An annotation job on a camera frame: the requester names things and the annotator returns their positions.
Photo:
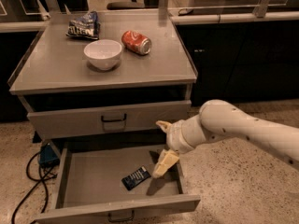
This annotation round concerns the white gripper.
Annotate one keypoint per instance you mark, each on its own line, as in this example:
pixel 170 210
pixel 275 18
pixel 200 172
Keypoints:
pixel 175 136

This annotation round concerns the red soda can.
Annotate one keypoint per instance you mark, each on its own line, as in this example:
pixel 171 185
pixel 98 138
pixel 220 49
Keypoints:
pixel 136 42

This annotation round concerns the dark low cabinet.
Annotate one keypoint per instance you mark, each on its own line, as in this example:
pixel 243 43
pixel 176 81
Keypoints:
pixel 244 61
pixel 13 47

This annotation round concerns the closed grey upper drawer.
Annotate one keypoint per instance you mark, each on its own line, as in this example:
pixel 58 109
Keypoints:
pixel 108 119

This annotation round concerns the blue chip bag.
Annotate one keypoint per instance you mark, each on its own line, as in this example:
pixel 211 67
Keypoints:
pixel 87 26

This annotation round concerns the dark low cabinet right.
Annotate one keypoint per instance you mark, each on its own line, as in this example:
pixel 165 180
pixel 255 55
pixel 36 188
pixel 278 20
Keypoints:
pixel 244 61

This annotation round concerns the dark low cabinet left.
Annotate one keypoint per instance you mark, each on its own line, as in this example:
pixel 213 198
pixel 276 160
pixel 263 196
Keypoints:
pixel 13 47

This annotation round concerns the blue power box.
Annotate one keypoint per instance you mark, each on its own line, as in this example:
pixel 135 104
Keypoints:
pixel 49 156

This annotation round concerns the grey drawer cabinet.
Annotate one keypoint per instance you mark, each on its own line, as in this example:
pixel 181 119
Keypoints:
pixel 66 95

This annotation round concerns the open grey lower drawer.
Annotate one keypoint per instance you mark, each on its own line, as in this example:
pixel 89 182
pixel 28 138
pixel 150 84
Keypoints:
pixel 89 188

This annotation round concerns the dark blue rxbar wrapper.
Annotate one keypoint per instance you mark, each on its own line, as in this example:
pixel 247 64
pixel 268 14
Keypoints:
pixel 135 178

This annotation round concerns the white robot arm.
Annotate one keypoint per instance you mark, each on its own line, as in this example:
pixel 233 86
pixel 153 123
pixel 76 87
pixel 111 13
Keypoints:
pixel 218 120

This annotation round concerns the white ceramic bowl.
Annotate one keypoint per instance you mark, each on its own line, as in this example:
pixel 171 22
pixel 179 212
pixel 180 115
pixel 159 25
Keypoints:
pixel 103 54

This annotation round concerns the black office chair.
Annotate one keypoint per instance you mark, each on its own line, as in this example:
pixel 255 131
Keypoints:
pixel 132 4

